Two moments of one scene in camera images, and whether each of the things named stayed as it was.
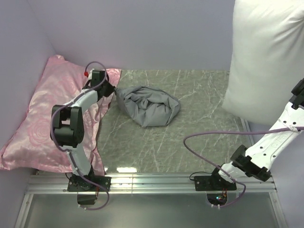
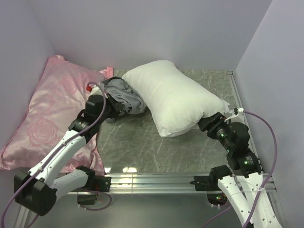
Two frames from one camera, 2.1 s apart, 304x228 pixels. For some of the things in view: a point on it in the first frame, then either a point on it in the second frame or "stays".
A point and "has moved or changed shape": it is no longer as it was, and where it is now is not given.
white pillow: (267, 59) to (175, 100)
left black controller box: (86, 199) stays
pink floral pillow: (32, 149) stays
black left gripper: (111, 90) to (117, 107)
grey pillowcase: (149, 107) has moved or changed shape
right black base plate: (213, 183) stays
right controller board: (216, 199) stays
